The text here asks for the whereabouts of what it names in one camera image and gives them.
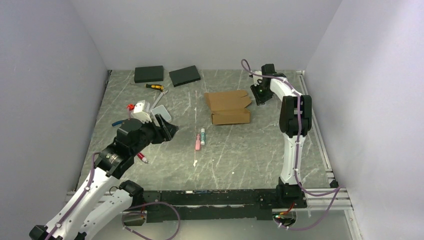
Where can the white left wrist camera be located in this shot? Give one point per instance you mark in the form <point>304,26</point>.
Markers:
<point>140,111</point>

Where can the brown cardboard box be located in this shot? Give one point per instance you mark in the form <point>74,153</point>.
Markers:
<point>229,107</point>

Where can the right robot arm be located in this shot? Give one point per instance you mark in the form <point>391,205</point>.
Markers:
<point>295,122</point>

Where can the black foam block right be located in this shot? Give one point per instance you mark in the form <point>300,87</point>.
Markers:
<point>184,76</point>

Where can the grey white rectangular device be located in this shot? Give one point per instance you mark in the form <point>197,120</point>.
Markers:
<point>161,110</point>

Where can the green white glue stick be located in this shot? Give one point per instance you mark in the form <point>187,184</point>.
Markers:
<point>202,136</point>

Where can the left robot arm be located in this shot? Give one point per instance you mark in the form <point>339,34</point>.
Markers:
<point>81,218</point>

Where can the aluminium frame rail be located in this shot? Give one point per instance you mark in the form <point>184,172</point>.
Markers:
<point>340,201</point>

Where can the yellow black screwdriver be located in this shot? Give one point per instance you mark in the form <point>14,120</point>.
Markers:
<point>158,87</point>

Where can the silver combination wrench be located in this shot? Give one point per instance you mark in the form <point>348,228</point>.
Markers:
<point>158,99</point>

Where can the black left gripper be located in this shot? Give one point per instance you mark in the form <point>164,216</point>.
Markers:
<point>166,131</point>

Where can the black foam block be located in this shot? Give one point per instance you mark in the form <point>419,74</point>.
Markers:
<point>148,74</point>
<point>184,76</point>

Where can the black foam block left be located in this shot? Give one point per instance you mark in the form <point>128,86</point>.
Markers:
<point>148,74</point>

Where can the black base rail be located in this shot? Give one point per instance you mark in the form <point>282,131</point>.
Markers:
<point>172,205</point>

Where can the pink marker pen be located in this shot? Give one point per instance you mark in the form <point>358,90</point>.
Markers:
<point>198,142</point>

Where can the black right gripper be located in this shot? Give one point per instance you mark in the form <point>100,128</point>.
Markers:
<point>259,99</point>

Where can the red white marker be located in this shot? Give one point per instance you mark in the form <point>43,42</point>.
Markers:
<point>142,158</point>

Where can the blue handled pliers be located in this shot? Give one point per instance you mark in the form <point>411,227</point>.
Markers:
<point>118,123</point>

